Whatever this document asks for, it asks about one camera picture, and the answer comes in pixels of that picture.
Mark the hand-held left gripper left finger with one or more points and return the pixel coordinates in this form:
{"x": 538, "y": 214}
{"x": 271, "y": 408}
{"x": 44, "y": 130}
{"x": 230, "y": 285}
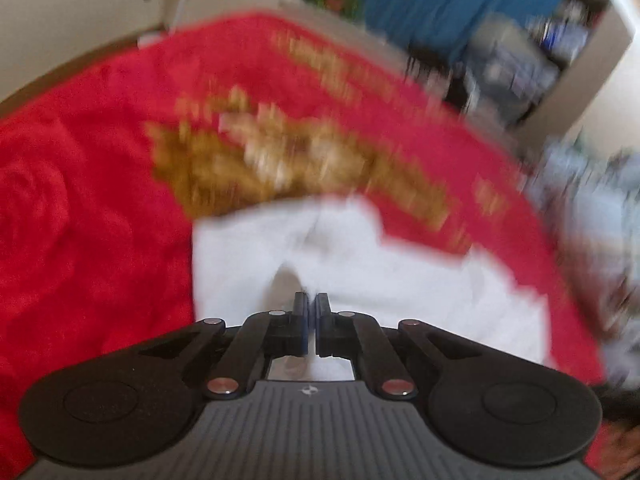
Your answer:
{"x": 303, "y": 332}

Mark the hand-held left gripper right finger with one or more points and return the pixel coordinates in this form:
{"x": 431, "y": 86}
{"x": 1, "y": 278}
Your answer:
{"x": 320, "y": 332}

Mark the white garment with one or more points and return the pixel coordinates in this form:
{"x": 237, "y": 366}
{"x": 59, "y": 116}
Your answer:
{"x": 400, "y": 285}

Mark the red floral blanket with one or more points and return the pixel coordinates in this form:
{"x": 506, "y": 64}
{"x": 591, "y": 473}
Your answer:
{"x": 100, "y": 210}

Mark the plaid duvet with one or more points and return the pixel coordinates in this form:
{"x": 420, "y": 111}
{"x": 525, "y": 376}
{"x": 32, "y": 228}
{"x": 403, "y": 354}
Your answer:
{"x": 595, "y": 220}

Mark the clear plastic storage box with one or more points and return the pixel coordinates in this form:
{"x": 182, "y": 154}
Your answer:
{"x": 510, "y": 70}

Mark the dark shelf with packets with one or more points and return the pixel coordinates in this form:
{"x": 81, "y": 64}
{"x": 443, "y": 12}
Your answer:
{"x": 565, "y": 25}

